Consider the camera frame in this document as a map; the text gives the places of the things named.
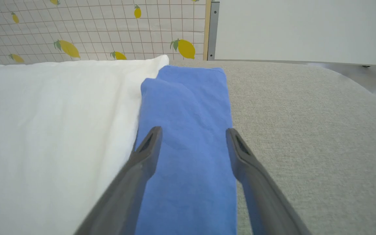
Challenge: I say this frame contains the grey metal support post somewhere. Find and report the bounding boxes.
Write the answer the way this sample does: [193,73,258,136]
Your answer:
[207,1,220,61]

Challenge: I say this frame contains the blue and white garment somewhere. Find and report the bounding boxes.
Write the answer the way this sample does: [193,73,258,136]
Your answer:
[0,55,238,235]

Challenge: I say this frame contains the lemon-print partition screen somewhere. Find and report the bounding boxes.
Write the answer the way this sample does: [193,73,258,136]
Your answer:
[203,0,212,61]

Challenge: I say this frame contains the white partition panel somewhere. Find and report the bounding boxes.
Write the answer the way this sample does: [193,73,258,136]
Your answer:
[214,0,376,70]

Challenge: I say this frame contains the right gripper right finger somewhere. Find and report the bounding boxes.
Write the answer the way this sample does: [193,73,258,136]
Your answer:
[226,128,311,235]

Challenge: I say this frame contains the lemon print partition screen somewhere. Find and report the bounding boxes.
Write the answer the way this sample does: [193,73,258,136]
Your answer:
[0,0,207,65]

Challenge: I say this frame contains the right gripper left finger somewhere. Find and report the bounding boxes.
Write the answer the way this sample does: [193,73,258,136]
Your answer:
[74,126,163,235]

